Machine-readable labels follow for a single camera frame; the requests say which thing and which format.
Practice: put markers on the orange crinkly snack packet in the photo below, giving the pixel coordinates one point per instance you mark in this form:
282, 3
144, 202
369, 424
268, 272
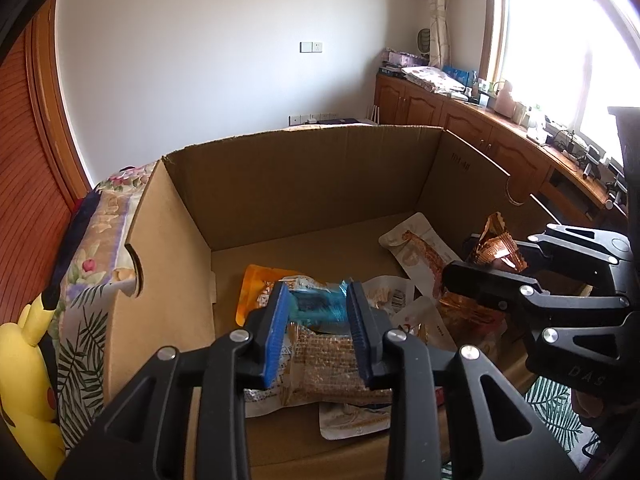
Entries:
495, 250

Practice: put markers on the blue box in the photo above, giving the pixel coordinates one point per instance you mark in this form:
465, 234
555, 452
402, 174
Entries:
460, 75

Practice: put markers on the wooden framed window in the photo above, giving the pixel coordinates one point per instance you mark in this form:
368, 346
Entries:
550, 35

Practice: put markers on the white beige snack packet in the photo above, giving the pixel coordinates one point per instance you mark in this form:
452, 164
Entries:
350, 420

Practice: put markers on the wooden wardrobe door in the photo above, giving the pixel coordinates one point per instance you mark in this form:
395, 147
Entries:
30, 160

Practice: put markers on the pink bread snack packet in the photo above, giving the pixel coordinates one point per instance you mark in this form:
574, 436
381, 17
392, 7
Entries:
470, 317

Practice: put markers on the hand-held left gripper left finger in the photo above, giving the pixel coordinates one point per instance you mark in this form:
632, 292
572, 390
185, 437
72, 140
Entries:
277, 345

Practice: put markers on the blue shiny snack packet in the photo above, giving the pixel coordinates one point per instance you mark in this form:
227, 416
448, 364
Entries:
315, 305

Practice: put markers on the white tiger print snack packet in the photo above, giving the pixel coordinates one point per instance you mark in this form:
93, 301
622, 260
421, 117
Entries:
415, 255

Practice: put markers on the silver orange printed snack packet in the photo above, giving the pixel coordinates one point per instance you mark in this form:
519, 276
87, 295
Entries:
257, 285

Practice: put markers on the white wall switch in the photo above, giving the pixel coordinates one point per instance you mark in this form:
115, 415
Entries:
311, 47

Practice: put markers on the leaf print bed sheet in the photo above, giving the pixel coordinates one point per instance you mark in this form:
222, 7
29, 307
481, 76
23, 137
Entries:
80, 360

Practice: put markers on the pink bag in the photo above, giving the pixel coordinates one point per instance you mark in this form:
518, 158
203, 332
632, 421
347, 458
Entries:
505, 100

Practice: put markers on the woven hand fan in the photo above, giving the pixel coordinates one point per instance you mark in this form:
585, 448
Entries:
424, 42

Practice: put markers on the yellow plush toy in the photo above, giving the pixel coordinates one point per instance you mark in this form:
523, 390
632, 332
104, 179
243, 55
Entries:
25, 360

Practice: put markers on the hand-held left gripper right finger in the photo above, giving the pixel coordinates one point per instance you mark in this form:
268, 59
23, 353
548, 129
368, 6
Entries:
361, 345

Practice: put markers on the purple box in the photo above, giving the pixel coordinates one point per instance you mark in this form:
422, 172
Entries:
400, 57

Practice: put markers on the small white snack packet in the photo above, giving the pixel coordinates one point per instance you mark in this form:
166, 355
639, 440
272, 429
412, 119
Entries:
425, 324

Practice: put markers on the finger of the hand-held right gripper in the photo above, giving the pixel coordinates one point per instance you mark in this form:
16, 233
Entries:
480, 282
565, 242

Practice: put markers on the white wall outlet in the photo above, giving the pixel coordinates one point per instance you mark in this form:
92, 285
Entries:
315, 117

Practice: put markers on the floral blanket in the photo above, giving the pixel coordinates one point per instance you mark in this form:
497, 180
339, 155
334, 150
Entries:
100, 220

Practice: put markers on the folded patterned cloth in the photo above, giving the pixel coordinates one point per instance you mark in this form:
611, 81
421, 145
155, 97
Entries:
435, 80

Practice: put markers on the wooden cabinet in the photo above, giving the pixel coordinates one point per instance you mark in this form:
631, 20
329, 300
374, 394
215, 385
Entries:
425, 105

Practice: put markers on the clear packet of brown biscuits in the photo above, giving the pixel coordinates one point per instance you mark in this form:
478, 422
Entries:
325, 365

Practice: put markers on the patterned curtain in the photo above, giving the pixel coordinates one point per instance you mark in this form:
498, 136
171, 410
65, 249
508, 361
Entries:
437, 10

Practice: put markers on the brown cardboard box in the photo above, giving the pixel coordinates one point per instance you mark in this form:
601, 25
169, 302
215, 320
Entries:
300, 200

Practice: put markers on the clear barcode snack packet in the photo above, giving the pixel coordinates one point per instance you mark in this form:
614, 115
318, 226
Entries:
392, 296

